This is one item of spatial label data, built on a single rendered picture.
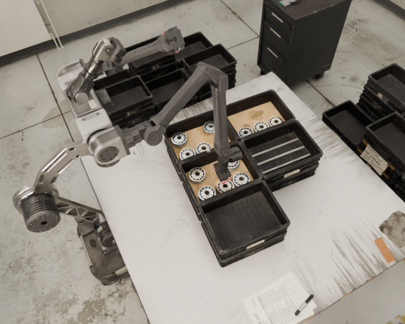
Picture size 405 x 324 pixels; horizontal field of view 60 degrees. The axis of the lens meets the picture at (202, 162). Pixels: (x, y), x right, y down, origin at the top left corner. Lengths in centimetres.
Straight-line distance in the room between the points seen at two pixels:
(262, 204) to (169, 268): 62
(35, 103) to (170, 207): 239
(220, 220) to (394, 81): 207
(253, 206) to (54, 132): 236
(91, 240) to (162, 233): 76
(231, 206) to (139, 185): 62
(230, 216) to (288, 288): 48
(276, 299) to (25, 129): 292
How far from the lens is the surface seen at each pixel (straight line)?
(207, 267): 202
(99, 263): 264
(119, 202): 226
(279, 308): 198
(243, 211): 201
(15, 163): 371
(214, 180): 210
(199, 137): 229
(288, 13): 322
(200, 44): 374
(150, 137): 152
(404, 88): 341
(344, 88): 399
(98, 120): 154
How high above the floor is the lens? 261
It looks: 55 degrees down
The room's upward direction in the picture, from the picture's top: 5 degrees counter-clockwise
